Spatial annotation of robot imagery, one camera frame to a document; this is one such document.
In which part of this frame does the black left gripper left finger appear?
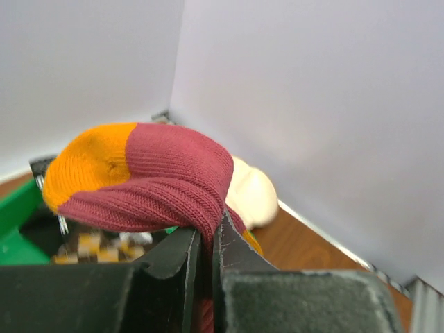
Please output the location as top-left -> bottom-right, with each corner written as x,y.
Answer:
1,228 -> 200,332

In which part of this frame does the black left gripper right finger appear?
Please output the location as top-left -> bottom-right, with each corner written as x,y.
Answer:
213,211 -> 404,333

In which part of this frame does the maroon purple sock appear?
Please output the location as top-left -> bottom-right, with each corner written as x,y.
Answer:
43,121 -> 265,327

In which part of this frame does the black blue logo sock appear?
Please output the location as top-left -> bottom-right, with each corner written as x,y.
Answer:
29,155 -> 67,195

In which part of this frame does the cream divided plate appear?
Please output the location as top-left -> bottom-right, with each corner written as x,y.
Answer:
225,156 -> 279,230

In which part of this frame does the green plastic tray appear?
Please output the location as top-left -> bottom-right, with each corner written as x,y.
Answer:
1,180 -> 173,266

